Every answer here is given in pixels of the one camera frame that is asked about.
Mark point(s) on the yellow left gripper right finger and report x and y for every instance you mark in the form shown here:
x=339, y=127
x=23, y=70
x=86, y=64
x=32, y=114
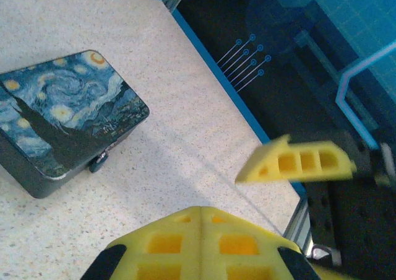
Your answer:
x=244, y=249

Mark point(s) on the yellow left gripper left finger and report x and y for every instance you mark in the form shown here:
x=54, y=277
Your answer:
x=161, y=246

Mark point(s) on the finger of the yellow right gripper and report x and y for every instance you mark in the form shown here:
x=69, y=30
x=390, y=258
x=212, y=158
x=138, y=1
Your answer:
x=272, y=168

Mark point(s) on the small teal padlock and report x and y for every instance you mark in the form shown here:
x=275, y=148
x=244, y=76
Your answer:
x=98, y=162

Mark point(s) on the blue table edge strip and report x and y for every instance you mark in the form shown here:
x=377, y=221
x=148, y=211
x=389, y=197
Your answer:
x=216, y=72

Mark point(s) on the starry night print box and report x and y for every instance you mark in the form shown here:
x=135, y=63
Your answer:
x=65, y=106

